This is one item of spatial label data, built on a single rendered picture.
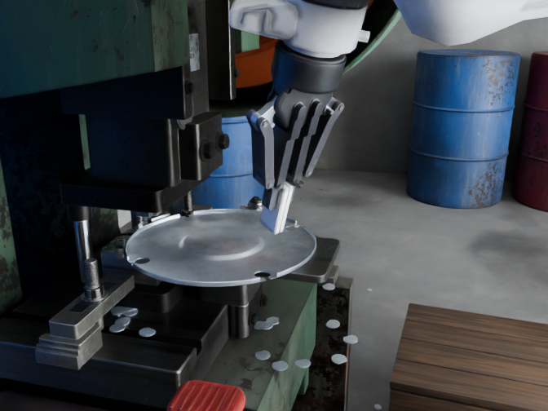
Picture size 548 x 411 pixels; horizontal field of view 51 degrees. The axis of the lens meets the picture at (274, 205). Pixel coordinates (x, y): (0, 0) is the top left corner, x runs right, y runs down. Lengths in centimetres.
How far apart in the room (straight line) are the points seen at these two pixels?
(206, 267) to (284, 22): 38
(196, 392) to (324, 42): 37
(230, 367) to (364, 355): 124
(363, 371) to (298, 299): 99
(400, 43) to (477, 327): 277
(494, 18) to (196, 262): 51
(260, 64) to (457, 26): 69
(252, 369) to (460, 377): 66
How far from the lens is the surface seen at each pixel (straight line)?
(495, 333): 158
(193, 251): 85
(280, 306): 99
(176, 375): 74
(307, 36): 57
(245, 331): 89
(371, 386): 191
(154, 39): 65
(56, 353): 78
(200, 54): 88
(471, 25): 51
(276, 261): 83
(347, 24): 57
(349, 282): 114
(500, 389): 138
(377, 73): 411
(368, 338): 215
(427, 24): 50
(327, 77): 59
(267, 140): 61
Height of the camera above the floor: 112
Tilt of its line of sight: 19 degrees down
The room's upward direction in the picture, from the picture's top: straight up
